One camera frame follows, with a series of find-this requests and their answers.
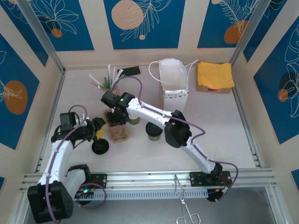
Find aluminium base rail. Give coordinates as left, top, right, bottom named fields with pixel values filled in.
left=20, top=169, right=278, bottom=193

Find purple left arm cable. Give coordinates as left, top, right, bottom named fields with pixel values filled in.
left=45, top=104, right=107, bottom=224

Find aluminium side rail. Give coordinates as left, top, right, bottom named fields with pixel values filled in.
left=232, top=66, right=262, bottom=168
left=35, top=70, right=67, bottom=174

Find black plastic cup lid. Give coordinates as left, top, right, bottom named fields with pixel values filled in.
left=145, top=120, right=164, bottom=137
left=91, top=138, right=110, bottom=155

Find wooden stir stick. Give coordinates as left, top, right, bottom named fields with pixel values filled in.
left=90, top=82, right=112, bottom=91

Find aluminium frame post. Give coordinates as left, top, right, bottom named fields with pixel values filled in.
left=17, top=0, right=66, bottom=73
left=231, top=0, right=268, bottom=68

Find cartoon animal gift bag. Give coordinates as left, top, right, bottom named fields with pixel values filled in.
left=149, top=58, right=199, bottom=110

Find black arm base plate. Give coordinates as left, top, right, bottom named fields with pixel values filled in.
left=87, top=173, right=108, bottom=190
left=188, top=171, right=233, bottom=187

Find black flat box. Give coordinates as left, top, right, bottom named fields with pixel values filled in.
left=117, top=66, right=142, bottom=77

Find brown cardboard cup carrier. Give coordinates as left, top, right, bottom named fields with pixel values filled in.
left=102, top=111, right=129, bottom=143

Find black controller board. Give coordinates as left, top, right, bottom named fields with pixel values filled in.
left=74, top=186, right=95, bottom=199
left=207, top=186, right=232, bottom=203

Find white slotted cable duct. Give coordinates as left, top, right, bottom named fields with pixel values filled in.
left=70, top=189, right=208, bottom=202

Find yellow paper napkin stack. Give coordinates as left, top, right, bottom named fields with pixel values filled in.
left=197, top=61, right=235, bottom=89

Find metal tongs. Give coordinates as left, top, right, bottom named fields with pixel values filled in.
left=174, top=174, right=201, bottom=224

